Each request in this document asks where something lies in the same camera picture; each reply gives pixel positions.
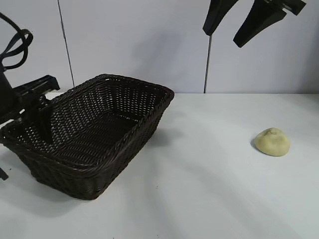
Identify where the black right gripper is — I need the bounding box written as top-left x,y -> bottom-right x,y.
202,0 -> 308,48

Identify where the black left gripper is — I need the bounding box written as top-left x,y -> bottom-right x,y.
0,67 -> 61,146

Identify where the dark brown wicker basket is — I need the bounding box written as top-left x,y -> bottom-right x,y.
0,73 -> 175,201

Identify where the pale yellow egg yolk pastry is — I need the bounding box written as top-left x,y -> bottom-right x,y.
250,127 -> 292,157

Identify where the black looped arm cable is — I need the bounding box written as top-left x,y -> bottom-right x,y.
0,12 -> 34,71

